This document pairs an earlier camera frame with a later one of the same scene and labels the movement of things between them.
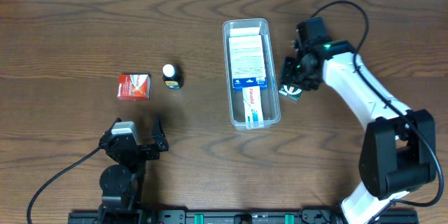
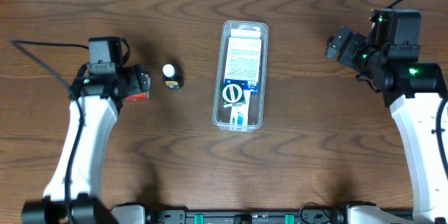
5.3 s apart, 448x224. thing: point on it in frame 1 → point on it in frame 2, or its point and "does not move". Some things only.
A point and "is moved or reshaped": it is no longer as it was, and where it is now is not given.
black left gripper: [141, 150] → [141, 81]
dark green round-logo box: [290, 92] → [232, 94]
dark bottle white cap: [173, 76] does not move
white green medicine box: [253, 107] → [239, 114]
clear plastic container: [252, 73] is moved or reshaped
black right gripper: [292, 75] → [341, 47]
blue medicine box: [248, 61] is moved or reshaped
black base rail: [145, 216] does not move
